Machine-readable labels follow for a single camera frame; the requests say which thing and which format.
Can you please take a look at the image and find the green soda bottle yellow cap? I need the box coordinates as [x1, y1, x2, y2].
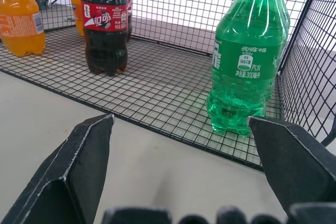
[206, 0, 289, 138]
[265, 0, 292, 103]

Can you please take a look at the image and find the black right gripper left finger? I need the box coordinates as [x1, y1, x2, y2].
[0, 113, 116, 224]

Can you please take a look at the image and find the cola bottle red label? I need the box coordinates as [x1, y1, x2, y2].
[115, 0, 133, 42]
[80, 0, 129, 77]

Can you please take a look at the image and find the orange soda bottle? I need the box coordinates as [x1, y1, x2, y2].
[66, 0, 86, 37]
[0, 0, 46, 58]

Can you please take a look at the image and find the black wire mesh shelf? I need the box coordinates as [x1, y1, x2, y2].
[0, 0, 336, 173]

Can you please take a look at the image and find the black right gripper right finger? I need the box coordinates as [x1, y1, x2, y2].
[247, 115, 336, 213]

